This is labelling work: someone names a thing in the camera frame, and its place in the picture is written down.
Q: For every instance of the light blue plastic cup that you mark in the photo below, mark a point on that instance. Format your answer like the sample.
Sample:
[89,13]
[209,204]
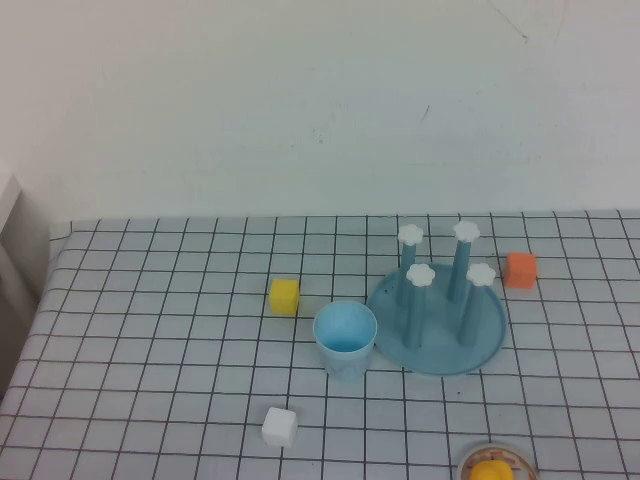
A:
[345,360]

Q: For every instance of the blue cup stand white caps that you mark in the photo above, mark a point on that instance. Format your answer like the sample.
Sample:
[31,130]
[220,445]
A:
[440,350]

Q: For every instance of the yellow cube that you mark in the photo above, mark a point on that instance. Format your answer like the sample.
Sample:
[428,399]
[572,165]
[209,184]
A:
[284,297]

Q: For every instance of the white black checkered tablecloth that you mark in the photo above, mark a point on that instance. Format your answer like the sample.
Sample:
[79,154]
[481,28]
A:
[150,325]

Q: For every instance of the white cube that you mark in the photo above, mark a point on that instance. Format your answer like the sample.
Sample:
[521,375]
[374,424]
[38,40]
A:
[279,427]

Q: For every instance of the orange cube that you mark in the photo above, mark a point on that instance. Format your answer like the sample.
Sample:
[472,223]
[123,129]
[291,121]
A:
[520,272]

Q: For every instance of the yellow rubber duck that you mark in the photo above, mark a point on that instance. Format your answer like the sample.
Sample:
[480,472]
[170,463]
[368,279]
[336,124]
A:
[491,471]

